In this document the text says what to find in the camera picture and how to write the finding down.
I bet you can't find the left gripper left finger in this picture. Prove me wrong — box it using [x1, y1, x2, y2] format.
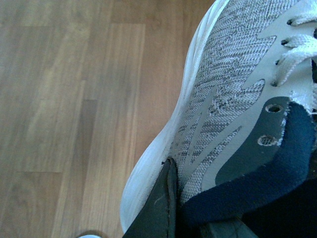
[123, 158, 177, 238]

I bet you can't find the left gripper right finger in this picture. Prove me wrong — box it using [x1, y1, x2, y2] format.
[200, 218, 258, 238]

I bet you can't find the light blue slipper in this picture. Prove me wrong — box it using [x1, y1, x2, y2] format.
[77, 233, 101, 238]

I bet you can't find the grey sneaker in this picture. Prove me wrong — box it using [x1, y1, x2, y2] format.
[120, 0, 317, 238]

